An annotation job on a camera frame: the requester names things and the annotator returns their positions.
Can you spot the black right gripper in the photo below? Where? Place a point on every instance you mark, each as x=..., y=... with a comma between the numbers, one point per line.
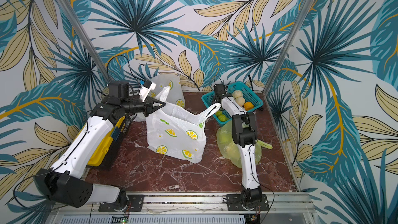
x=219, y=90

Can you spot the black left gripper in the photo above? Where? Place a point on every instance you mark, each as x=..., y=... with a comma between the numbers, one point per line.
x=148, y=106

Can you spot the white lemon plastic bag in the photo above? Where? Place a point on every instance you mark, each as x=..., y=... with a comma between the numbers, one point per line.
x=176, y=132

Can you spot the green avocado plastic bag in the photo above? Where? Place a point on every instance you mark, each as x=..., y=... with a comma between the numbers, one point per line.
x=229, y=149

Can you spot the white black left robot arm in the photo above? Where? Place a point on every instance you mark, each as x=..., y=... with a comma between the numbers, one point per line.
x=106, y=126

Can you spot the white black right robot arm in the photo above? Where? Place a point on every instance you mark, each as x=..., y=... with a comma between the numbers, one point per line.
x=244, y=135

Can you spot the teal plastic basket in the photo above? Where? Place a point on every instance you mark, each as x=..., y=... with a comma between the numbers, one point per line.
x=248, y=95

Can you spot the orange pear right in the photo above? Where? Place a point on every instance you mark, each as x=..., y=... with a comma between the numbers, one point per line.
x=248, y=106

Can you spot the yellow tool box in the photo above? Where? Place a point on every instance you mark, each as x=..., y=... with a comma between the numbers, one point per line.
x=106, y=153

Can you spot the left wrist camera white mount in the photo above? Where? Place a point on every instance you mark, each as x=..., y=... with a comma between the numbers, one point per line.
x=146, y=87

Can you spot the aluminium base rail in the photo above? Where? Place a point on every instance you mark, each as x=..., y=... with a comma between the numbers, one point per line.
x=195, y=208

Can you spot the aluminium right frame post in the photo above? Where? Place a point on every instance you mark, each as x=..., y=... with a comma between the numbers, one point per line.
x=301, y=15

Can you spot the aluminium frame post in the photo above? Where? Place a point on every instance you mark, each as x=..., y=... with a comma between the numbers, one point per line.
x=67, y=8
x=301, y=15

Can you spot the aluminium left frame post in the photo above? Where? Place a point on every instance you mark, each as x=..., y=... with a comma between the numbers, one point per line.
x=67, y=8

